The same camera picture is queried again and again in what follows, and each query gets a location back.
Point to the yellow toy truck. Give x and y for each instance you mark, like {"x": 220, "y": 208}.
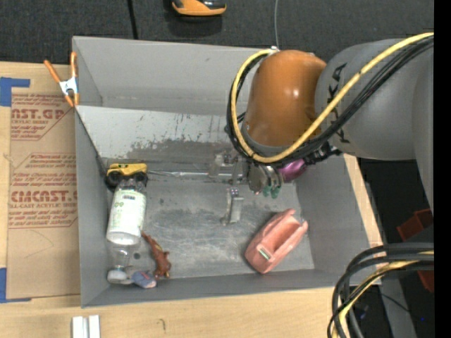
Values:
{"x": 126, "y": 172}

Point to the pink tape dispenser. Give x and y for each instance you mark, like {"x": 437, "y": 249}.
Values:
{"x": 273, "y": 243}

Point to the red-brown toy animal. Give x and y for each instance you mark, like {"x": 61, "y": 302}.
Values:
{"x": 160, "y": 257}

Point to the brown cardboard board, red print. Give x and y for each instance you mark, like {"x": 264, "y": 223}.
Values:
{"x": 38, "y": 188}

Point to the grey metal bin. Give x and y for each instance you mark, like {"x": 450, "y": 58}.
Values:
{"x": 197, "y": 224}

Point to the shiny purple object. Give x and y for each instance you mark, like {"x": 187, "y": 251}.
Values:
{"x": 293, "y": 170}

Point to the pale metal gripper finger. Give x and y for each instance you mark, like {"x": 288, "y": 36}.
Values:
{"x": 216, "y": 167}
{"x": 233, "y": 206}

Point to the small blue and pink toy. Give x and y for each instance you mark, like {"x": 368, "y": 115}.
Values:
{"x": 145, "y": 279}

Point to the clear plastic bottle, white label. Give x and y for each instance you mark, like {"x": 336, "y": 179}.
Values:
{"x": 126, "y": 213}

